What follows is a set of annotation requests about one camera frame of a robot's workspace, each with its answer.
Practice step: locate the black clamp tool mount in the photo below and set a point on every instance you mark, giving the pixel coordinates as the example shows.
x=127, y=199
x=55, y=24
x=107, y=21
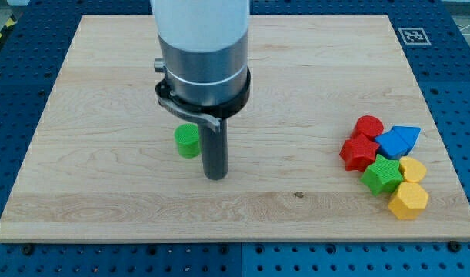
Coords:
x=208, y=116

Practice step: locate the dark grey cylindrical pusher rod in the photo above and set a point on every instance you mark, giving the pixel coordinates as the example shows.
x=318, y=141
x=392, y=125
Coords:
x=214, y=150

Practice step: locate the green cylinder block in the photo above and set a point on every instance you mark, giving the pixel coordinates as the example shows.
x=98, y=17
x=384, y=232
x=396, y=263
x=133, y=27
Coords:
x=187, y=140

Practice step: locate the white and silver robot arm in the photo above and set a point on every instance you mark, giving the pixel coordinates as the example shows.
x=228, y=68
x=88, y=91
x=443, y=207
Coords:
x=204, y=45

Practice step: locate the red star block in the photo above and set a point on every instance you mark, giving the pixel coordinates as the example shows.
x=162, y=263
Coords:
x=358, y=153

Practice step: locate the green star block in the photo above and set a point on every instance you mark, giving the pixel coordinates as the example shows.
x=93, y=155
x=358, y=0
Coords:
x=382, y=176

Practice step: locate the light wooden board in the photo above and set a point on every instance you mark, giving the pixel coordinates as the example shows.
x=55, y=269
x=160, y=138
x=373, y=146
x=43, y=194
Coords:
x=102, y=166

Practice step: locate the red cylinder block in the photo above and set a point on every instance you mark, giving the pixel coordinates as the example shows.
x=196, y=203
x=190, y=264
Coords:
x=368, y=126

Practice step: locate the blue cube block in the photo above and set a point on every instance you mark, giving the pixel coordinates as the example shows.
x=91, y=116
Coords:
x=392, y=145

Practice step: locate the blue triangle block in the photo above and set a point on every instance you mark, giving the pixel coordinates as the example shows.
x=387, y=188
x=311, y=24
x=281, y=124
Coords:
x=409, y=135

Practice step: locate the yellow heart block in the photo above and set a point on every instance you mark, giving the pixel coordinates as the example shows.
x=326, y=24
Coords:
x=412, y=169

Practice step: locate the yellow hexagon block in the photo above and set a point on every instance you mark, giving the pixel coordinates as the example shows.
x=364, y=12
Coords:
x=408, y=201

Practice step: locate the white fiducial marker tag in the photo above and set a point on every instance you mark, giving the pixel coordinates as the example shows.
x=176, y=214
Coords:
x=414, y=36

